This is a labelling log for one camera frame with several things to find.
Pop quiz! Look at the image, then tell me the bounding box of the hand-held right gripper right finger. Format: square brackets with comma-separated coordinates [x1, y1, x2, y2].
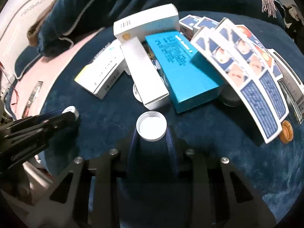
[166, 127, 277, 228]

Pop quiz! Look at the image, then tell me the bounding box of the large white screw cap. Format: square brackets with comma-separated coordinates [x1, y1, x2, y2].
[136, 111, 167, 141]

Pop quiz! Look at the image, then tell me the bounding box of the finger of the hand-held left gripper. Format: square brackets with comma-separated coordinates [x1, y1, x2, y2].
[0, 111, 80, 144]
[0, 123, 78, 174]

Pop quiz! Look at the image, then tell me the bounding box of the pile of dark clothes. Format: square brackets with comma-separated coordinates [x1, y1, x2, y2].
[284, 3, 304, 38]

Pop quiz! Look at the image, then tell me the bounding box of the teal carton box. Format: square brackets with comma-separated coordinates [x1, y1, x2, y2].
[145, 31, 224, 114]

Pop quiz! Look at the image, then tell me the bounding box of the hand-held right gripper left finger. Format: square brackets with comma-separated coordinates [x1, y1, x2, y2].
[26, 128, 141, 228]

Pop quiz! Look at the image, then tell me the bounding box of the red cable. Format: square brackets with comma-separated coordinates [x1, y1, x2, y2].
[0, 62, 21, 116]

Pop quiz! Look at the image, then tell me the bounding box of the orange screw cap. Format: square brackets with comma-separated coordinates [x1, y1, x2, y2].
[278, 120, 294, 144]

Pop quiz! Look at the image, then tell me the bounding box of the white box with yellow edge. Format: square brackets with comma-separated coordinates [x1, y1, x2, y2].
[74, 39, 126, 100]

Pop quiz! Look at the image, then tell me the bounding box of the small blue white ointment box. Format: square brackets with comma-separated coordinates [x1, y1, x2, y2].
[179, 15, 202, 40]
[193, 17, 220, 35]

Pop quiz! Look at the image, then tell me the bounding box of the dark round jar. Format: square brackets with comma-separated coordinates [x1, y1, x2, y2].
[218, 85, 243, 107]

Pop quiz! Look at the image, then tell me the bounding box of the small white round cap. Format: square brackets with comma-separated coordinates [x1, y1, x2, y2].
[62, 106, 79, 120]

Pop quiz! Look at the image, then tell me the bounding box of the long plain white box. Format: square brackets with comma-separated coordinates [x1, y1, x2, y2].
[120, 37, 170, 111]

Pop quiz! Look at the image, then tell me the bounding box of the pink bedsheet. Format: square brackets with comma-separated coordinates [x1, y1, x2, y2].
[5, 27, 106, 190]

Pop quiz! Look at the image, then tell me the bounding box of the large white carton box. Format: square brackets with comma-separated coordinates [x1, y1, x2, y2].
[113, 3, 180, 43]

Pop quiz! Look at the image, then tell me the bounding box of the white printed panel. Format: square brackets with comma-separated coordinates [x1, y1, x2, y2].
[0, 0, 79, 64]

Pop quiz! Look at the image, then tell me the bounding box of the silver striped strip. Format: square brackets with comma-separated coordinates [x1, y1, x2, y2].
[24, 81, 44, 117]

